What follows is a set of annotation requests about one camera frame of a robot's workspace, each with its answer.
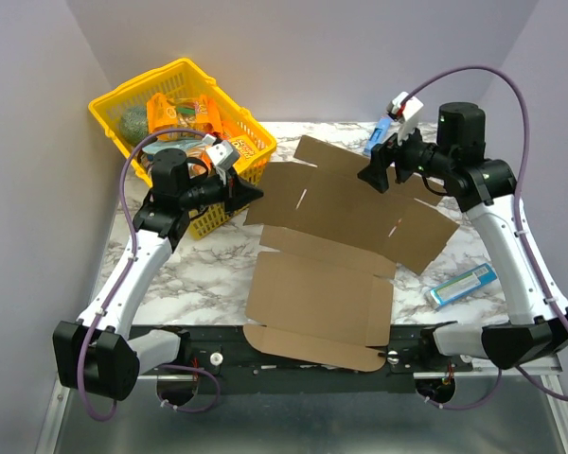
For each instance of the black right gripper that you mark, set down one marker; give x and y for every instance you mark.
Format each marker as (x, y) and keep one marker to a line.
(402, 158)

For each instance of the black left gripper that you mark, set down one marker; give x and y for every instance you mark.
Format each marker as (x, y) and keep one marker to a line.
(237, 193)

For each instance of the brown cardboard box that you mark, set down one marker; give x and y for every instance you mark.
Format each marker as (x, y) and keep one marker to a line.
(322, 288)

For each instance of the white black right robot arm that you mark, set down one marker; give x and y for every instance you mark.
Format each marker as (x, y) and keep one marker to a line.
(484, 190)

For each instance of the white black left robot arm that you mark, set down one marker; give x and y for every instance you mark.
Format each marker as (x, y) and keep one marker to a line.
(95, 354)

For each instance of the blue narrow box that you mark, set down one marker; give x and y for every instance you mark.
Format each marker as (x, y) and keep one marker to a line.
(378, 135)

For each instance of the orange cracker box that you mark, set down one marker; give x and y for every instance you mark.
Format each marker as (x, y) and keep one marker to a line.
(247, 150)

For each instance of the blue white toothpaste box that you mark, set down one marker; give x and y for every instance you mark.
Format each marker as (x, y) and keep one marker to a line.
(460, 286)

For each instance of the light blue bread bag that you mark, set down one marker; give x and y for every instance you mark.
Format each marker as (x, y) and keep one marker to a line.
(191, 147)

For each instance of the orange snack bag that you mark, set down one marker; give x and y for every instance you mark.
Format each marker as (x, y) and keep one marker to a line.
(199, 113)

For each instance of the green round vegetable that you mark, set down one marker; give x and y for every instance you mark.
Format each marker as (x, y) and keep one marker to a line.
(134, 125)

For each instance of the yellow plastic shopping basket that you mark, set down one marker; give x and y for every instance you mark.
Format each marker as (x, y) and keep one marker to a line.
(181, 78)

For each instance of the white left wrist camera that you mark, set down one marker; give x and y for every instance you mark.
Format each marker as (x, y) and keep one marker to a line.
(221, 153)

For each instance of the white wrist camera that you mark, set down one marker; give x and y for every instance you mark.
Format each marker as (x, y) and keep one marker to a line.
(221, 153)
(406, 113)

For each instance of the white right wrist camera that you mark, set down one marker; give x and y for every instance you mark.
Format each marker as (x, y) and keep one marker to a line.
(406, 113)

